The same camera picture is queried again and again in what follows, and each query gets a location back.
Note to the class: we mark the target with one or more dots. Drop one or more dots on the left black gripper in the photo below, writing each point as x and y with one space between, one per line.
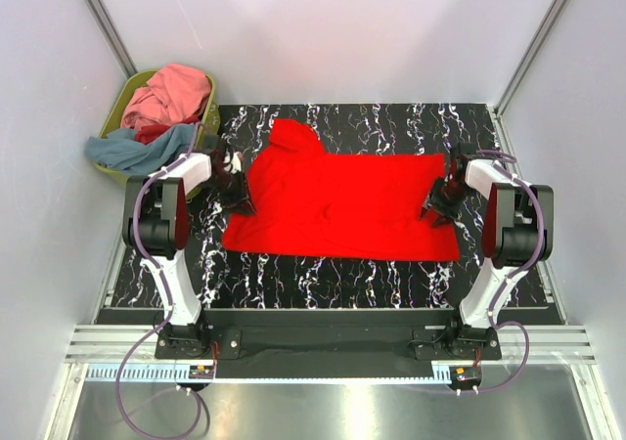
242 193

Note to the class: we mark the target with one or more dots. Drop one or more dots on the grey blue t shirt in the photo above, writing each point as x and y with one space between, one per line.
120 152

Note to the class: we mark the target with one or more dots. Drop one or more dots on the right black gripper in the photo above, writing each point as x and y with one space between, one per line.
432 199

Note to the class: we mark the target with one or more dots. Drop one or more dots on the aluminium frame post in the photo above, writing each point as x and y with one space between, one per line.
540 37
107 27

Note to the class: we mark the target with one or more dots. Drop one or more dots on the right aluminium frame post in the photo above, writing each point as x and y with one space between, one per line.
540 37

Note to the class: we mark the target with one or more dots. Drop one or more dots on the left aluminium frame post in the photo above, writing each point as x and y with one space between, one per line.
107 27

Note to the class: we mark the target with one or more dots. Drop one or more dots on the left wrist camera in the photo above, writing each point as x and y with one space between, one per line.
222 149

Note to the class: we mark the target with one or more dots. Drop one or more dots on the white slotted cable duct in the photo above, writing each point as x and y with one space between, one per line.
233 373

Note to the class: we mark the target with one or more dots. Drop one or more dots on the bright red t shirt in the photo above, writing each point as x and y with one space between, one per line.
312 203

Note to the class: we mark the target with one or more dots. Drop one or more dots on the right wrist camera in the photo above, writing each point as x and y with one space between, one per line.
460 155

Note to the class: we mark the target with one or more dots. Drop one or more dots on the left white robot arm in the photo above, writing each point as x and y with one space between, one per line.
156 224

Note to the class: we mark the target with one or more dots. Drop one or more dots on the pink t shirt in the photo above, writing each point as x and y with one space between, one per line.
173 94

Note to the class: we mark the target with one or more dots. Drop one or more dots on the dark red t shirt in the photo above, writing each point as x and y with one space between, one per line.
149 133

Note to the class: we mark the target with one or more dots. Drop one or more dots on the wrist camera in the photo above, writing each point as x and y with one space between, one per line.
460 155
222 149

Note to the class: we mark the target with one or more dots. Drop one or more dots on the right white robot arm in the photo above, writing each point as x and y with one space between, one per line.
517 234

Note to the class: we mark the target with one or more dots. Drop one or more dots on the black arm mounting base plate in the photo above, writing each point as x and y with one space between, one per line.
427 334

